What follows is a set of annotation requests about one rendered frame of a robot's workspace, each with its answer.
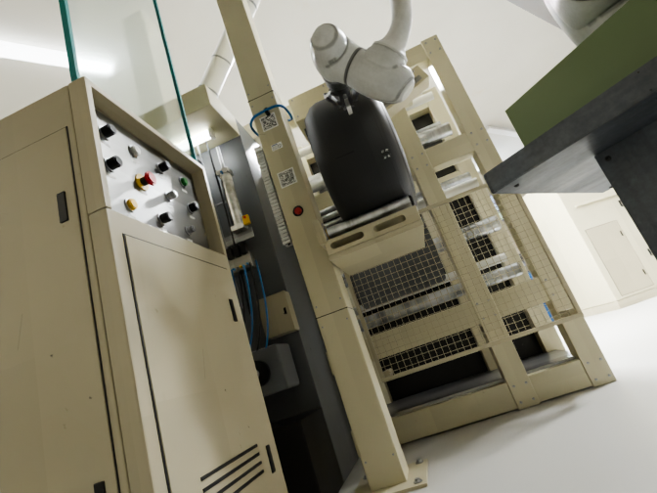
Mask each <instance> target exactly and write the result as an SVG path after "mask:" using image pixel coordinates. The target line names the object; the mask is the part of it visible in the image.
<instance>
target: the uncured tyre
mask: <svg viewBox="0 0 657 493"><path fill-rule="evenodd" d="M353 104H354V107H352V108H351V109H352V112H353V113H352V114H350V115H349V113H348V110H344V109H343V107H341V108H340V109H338V108H336V107H335V106H334V105H333V104H332V103H331V102H327V101H326V99H323V100H321V101H319V102H317V103H315V104H314V105H313V106H312V107H311V108H310V109H309V111H308V112H307V115H306V117H305V120H304V122H305V127H306V131H307V135H308V139H309V143H310V146H311V149H312V152H313V155H314V158H315V161H316V163H317V165H318V167H319V170H320V173H321V175H322V177H323V180H324V182H325V185H326V187H327V189H328V193H329V195H330V197H331V199H332V201H333V203H334V205H335V207H336V209H337V211H338V213H339V215H340V217H341V218H342V220H343V221H345V220H348V219H350V218H353V217H355V216H358V215H360V214H363V213H365V212H368V211H370V210H373V209H375V208H377V207H380V206H382V205H385V204H387V203H390V202H394V201H396V200H398V199H400V198H403V197H405V196H408V195H410V196H412V198H413V201H414V205H415V206H417V198H416V189H415V184H414V180H413V177H412V173H411V171H410V168H409V165H408V162H407V159H406V156H405V153H404V150H403V148H402V145H401V142H400V140H399V137H398V135H397V132H396V130H395V127H394V125H393V123H392V120H391V118H390V116H389V114H388V112H387V110H386V108H385V106H384V104H383V103H382V102H379V101H376V100H373V99H371V98H368V97H366V96H364V95H362V94H360V93H359V97H358V101H356V102H355V101H354V102H353ZM386 147H388V149H389V151H390V154H391V156H392V158H389V159H387V160H383V157H382V155H381V152H380V150H381V149H383V148H386ZM352 151H354V152H353V153H351V154H348V153H350V152H352ZM345 154H348V155H346V156H344V157H341V156H343V155H345ZM337 157H339V158H338V159H336V158H337Z"/></svg>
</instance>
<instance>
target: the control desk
mask: <svg viewBox="0 0 657 493"><path fill-rule="evenodd" d="M226 255H227V253H226V250H225V246H224V242H223V238H222V234H221V230H220V227H219V223H218V219H217V215H216V211H215V207H214V203H213V200H212V197H211V193H210V189H209V185H208V181H207V177H206V174H205V170H204V166H202V165H201V164H200V163H198V162H197V161H196V160H194V159H193V158H192V157H190V156H189V155H187V154H186V153H185V152H183V151H182V150H181V149H180V148H178V147H177V146H176V145H174V144H173V143H172V142H170V141H169V140H168V139H166V138H165V137H164V136H162V135H161V134H160V133H158V132H157V131H156V130H154V129H153V128H152V127H151V126H149V125H148V124H147V123H145V122H144V121H143V120H142V119H141V118H140V117H138V116H137V115H135V114H134V113H132V112H131V111H129V110H128V109H126V108H125V107H124V106H123V105H121V104H120V103H119V102H118V101H117V100H116V99H114V98H113V97H112V96H110V95H109V94H108V93H106V92H105V91H104V90H102V89H101V88H100V87H98V86H97V85H96V84H95V83H93V82H92V81H91V80H89V79H88V78H87V77H85V76H82V77H80V78H78V79H76V80H74V81H72V82H70V83H69V84H68V85H67V86H65V87H63V88H61V89H59V90H57V91H55V92H53V93H51V94H49V95H47V96H45V97H44V98H42V99H40V100H38V101H36V102H34V103H32V104H30V105H28V106H26V107H24V108H22V109H21V110H19V111H17V112H14V113H12V114H10V115H8V116H6V117H4V118H2V119H0V493H288V492H287V488H286V484H285V478H284V474H283V470H282V466H281V462H280V458H279V454H278V450H277V447H276V443H275V439H274V435H273V432H272V428H271V424H270V421H269V417H268V413H267V409H266V405H265V401H264V397H263V394H262V390H261V386H260V382H259V378H258V375H257V371H256V368H255V364H254V360H253V356H252V352H251V348H250V344H249V341H248V337H247V333H246V329H245V325H244V321H243V317H242V314H241V308H240V304H239V300H238V296H237V292H236V289H235V285H234V281H233V277H232V273H231V269H230V265H229V262H228V258H227V256H226Z"/></svg>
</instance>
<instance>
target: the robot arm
mask: <svg viewBox="0 0 657 493"><path fill-rule="evenodd" d="M544 1H545V4H546V6H547V8H548V10H549V12H550V13H551V15H552V16H553V18H554V19H555V21H556V22H557V23H558V25H559V26H560V28H561V29H562V30H563V31H564V33H565V34H566V35H567V36H568V38H569V39H570V40H571V41H572V42H573V43H574V44H575V45H576V47H577V46H578V45H580V44H581V43H582V42H583V41H584V40H585V39H586V38H587V37H588V36H590V35H591V34H592V33H593V32H594V31H595V30H596V29H597V28H599V27H600V26H601V25H602V24H603V23H604V22H605V21H607V20H608V19H609V18H610V17H611V16H612V15H613V14H614V13H615V12H617V11H618V10H619V9H620V8H621V7H622V6H623V5H624V4H626V3H627V2H628V1H629V0H544ZM389 2H390V9H391V24H390V27H389V30H388V32H387V33H386V35H385V36H384V37H383V38H382V39H380V40H378V41H374V43H373V44H372V46H370V47H369V48H368V49H365V48H363V47H361V46H359V45H357V44H356V43H355V42H353V41H352V40H351V39H350V38H349V37H348V36H347V35H345V34H344V32H343V31H342V30H341V29H339V28H338V27H337V26H336V25H334V24H332V23H323V24H321V25H319V26H318V27H317V28H316V29H315V31H314V32H313V34H312V36H311V38H310V53H311V58H312V61H313V64H314V66H315V68H316V70H317V71H318V73H319V74H320V75H321V76H322V78H323V80H324V82H325V83H326V85H327V87H328V88H329V92H328V93H324V97H325V99H326V101H327V102H331V103H332V104H333V105H334V106H335V107H336V108H338V109H340V108H341V107H343V109H344V110H348V113H349V115H350V114H352V113H353V112H352V109H351V108H352V107H354V104H353V102H354V101H355V102H356V101H358V97H359V93H360V94H362V95H364V96H366V97H368V98H371V99H373V100H376V101H379V102H382V103H385V104H398V103H401V102H403V101H405V100H406V99H407V98H408V97H409V95H410V94H411V92H412V91H413V89H414V86H415V77H414V74H413V72H412V70H411V69H410V68H409V67H407V66H406V63H407V61H408V60H407V57H406V47H407V44H408V41H409V37H410V33H411V29H412V22H413V7H412V0H389ZM352 88H353V92H352V96H351V94H350V91H351V89H352ZM344 94H346V96H347V98H346V99H343V95H344ZM333 96H337V97H339V100H340V102H338V101H337V100H336V99H335V98H334V97H333Z"/></svg>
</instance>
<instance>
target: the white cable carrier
mask: <svg viewBox="0 0 657 493"><path fill-rule="evenodd" d="M253 150H254V151H255V153H256V159H257V162H258V165H259V168H260V172H261V175H262V178H263V181H264V184H265V188H266V191H267V194H268V197H269V201H270V204H271V207H272V209H273V210H274V211H273V213H274V216H275V217H276V218H275V219H276V222H277V224H278V225H277V226H278V229H279V231H280V232H279V233H280V235H281V238H282V242H283V245H284V246H286V247H290V246H293V243H292V240H291V237H290V234H289V230H288V228H287V225H286V222H285V217H284V213H283V210H282V207H281V204H280V201H279V198H278V194H277V191H276V188H275V185H274V182H273V179H272V175H271V172H270V169H269V166H268V163H267V160H266V157H265V154H264V151H263V149H262V147H261V146H258V147H255V148H253ZM279 223H280V224H279ZM282 226H283V227H282Z"/></svg>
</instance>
